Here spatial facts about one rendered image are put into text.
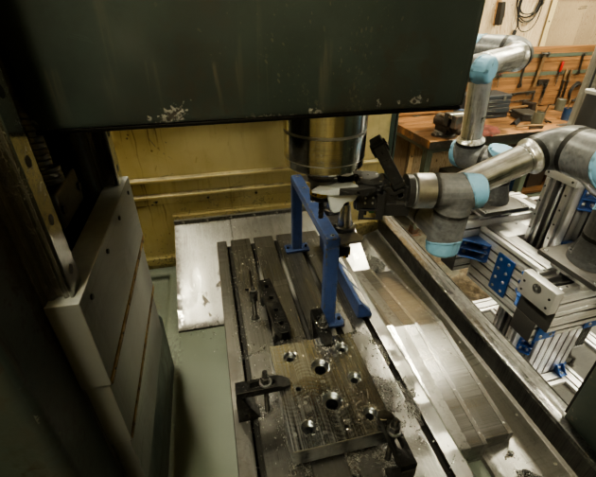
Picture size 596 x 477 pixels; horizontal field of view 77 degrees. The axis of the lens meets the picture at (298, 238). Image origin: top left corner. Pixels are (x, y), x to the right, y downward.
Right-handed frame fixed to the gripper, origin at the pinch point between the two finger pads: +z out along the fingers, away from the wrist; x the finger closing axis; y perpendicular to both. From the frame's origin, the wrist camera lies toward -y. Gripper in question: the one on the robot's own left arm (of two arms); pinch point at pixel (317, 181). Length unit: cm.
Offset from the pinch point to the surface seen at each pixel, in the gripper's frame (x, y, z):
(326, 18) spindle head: -12.9, -29.6, 0.6
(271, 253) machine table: 56, 56, 13
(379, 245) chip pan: 96, 79, -43
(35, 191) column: -29.5, -11.5, 36.9
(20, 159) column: -30, -16, 37
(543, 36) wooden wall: 322, -5, -233
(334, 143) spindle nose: -7.8, -10.6, -2.1
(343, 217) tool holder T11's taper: 20.7, 20.0, -9.7
